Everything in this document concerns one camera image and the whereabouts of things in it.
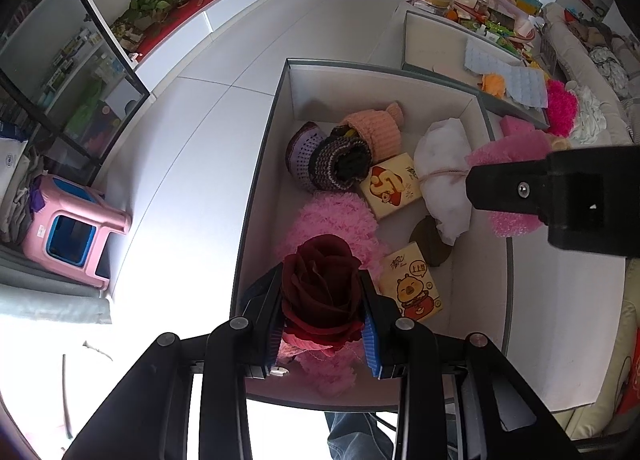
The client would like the green potted plant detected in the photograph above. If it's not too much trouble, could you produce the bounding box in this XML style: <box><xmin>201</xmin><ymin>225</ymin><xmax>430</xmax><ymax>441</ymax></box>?
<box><xmin>112</xmin><ymin>0</ymin><xmax>192</xmax><ymax>52</ymax></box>

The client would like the white cloth bundle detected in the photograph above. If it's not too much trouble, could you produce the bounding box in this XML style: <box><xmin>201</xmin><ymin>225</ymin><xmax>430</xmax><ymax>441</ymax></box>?
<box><xmin>414</xmin><ymin>117</ymin><xmax>474</xmax><ymax>247</ymax></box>

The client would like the pale mint knitted cloth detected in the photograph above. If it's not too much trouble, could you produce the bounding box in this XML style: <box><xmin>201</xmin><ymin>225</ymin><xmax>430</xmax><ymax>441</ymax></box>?
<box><xmin>570</xmin><ymin>85</ymin><xmax>609</xmax><ymax>144</ymax></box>

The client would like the pink bubbly towel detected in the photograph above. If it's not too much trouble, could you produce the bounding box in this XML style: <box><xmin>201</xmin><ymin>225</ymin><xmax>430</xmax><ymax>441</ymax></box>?
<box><xmin>467</xmin><ymin>129</ymin><xmax>554</xmax><ymax>239</ymax></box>

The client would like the glass door display cabinet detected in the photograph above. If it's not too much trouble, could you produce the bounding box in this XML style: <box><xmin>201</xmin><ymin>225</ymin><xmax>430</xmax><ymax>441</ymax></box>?
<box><xmin>0</xmin><ymin>0</ymin><xmax>152</xmax><ymax>187</ymax></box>

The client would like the pile of snacks and packets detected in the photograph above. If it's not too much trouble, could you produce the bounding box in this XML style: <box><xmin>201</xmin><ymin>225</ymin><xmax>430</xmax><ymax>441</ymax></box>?
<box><xmin>407</xmin><ymin>0</ymin><xmax>547</xmax><ymax>67</ymax></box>

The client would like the yellow cartoon bear tissue pack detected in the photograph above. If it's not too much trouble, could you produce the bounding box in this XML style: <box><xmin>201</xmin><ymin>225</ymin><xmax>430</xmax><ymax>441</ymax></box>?
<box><xmin>384</xmin><ymin>241</ymin><xmax>445</xmax><ymax>324</ymax></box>

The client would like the white cabinet with red top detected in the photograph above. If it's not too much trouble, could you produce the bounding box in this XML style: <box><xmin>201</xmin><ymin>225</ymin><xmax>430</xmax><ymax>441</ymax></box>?
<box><xmin>112</xmin><ymin>0</ymin><xmax>327</xmax><ymax>97</ymax></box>

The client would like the olive brown round pad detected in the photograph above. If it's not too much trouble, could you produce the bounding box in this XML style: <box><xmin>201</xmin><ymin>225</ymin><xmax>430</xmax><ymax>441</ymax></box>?
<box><xmin>409</xmin><ymin>215</ymin><xmax>454</xmax><ymax>267</ymax></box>

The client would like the purple and brown knitted hat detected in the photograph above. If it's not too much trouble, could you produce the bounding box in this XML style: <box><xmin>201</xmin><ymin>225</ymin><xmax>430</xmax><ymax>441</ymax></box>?
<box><xmin>285</xmin><ymin>121</ymin><xmax>374</xmax><ymax>194</ymax></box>

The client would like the beige leather armchair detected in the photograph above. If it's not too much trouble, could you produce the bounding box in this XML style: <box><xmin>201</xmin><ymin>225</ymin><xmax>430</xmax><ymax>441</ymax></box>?
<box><xmin>550</xmin><ymin>300</ymin><xmax>640</xmax><ymax>442</ymax></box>

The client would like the person's jeans leg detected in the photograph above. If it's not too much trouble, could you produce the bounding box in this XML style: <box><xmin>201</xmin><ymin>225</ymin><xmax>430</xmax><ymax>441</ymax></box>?
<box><xmin>325</xmin><ymin>410</ymin><xmax>402</xmax><ymax>460</ymax></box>

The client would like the pink plastic stool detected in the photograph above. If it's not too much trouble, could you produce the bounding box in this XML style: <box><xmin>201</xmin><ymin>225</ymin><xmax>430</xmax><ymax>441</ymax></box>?
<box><xmin>22</xmin><ymin>174</ymin><xmax>132</xmax><ymax>290</ymax></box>

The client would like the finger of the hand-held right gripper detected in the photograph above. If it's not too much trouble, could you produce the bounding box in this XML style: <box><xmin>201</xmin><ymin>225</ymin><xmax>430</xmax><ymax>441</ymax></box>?
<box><xmin>464</xmin><ymin>154</ymin><xmax>551</xmax><ymax>230</ymax></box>

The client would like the hot pink fluffy cloth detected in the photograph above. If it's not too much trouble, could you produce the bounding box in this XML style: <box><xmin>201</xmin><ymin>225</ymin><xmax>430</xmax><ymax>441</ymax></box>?
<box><xmin>545</xmin><ymin>79</ymin><xmax>580</xmax><ymax>137</ymax></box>

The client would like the orange yarn ball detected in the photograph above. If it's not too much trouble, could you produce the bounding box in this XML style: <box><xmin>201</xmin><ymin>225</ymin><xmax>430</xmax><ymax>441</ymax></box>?
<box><xmin>481</xmin><ymin>73</ymin><xmax>506</xmax><ymax>99</ymax></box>

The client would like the yellow tissue pack red figure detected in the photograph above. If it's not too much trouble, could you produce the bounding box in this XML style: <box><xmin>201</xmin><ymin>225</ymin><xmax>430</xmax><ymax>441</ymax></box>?
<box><xmin>360</xmin><ymin>151</ymin><xmax>424</xmax><ymax>220</ymax></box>

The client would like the grey folded curtain cloth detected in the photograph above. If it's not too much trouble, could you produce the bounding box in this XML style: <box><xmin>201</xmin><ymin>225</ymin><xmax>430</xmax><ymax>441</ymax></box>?
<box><xmin>0</xmin><ymin>245</ymin><xmax>114</xmax><ymax>327</ymax></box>

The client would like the light grey sofa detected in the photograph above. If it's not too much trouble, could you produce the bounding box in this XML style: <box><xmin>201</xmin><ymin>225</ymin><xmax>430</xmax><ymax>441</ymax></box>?
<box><xmin>542</xmin><ymin>3</ymin><xmax>640</xmax><ymax>147</ymax></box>

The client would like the light blue waffle cloth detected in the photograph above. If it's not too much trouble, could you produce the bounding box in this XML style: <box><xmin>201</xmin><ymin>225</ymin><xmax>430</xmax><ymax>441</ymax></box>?
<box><xmin>465</xmin><ymin>35</ymin><xmax>549</xmax><ymax>109</ymax></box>

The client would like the dark red fabric rose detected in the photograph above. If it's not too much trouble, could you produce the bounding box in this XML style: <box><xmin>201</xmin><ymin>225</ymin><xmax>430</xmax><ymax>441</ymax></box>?
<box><xmin>280</xmin><ymin>234</ymin><xmax>366</xmax><ymax>347</ymax></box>

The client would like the red cushion with white print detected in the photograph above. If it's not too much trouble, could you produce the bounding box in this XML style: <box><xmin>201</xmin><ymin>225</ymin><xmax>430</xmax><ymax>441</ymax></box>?
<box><xmin>617</xmin><ymin>355</ymin><xmax>640</xmax><ymax>417</ymax></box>

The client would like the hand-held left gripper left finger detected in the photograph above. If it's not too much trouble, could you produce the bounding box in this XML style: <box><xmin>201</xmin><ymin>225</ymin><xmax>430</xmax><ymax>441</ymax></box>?
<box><xmin>62</xmin><ymin>267</ymin><xmax>286</xmax><ymax>460</ymax></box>

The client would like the salmon pink knitted hat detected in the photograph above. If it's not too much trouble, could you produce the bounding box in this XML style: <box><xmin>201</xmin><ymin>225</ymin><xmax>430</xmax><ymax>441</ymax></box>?
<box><xmin>342</xmin><ymin>101</ymin><xmax>405</xmax><ymax>162</ymax></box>

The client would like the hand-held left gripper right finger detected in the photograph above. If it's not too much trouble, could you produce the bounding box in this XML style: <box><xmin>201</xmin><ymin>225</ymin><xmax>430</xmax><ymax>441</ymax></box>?
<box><xmin>359</xmin><ymin>273</ymin><xmax>583</xmax><ymax>460</ymax></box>

